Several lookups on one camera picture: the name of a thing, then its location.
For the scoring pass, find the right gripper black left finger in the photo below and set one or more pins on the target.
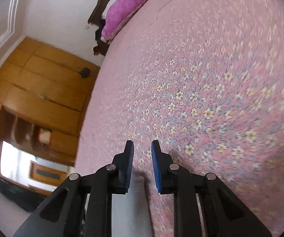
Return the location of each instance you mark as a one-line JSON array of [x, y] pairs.
[[82, 205]]

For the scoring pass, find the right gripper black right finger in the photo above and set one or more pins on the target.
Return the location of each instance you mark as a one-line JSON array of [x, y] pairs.
[[203, 205]]

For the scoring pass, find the grey sweatpants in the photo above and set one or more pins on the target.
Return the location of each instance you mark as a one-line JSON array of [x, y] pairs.
[[130, 212]]

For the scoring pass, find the wooden wardrobe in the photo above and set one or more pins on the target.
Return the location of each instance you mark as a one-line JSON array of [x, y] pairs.
[[43, 100]]

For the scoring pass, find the black wardrobe knob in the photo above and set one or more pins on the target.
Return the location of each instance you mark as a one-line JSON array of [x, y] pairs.
[[85, 72]]

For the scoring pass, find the pink floral bedspread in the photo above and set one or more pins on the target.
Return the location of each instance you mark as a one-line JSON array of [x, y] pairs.
[[206, 79]]

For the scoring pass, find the dark item beside headboard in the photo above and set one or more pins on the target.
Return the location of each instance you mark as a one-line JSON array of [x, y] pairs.
[[101, 47]]

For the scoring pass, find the purple fluffy pillow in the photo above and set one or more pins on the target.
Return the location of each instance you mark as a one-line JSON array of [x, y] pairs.
[[116, 14]]

